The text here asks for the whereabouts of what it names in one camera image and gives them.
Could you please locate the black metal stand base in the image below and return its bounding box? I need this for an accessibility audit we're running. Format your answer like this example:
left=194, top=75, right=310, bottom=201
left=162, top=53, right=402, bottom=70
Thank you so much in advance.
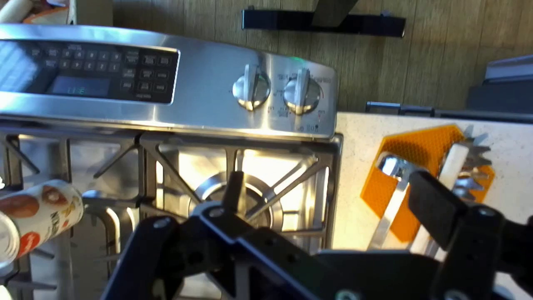
left=240, top=0, right=407, bottom=40

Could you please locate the silver stove knob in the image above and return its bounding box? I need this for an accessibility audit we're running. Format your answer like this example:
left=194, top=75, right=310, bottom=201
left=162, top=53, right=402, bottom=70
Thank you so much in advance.
left=282, top=66, right=323, bottom=116
left=232, top=61, right=274, bottom=113

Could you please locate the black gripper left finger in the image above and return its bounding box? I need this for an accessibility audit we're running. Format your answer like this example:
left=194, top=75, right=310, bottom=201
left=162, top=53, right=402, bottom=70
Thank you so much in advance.
left=100, top=168, right=357, bottom=300

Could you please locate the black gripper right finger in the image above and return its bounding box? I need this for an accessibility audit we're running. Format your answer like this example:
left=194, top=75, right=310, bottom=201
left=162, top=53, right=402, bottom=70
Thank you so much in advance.
left=407, top=166, right=533, bottom=300

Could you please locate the patterned ceramic mug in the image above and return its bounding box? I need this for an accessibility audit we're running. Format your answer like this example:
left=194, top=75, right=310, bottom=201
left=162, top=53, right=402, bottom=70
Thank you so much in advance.
left=0, top=178, right=87, bottom=280

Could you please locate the stainless steel gas range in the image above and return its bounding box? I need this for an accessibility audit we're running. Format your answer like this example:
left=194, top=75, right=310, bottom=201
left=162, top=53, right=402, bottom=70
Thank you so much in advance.
left=0, top=21, right=345, bottom=300

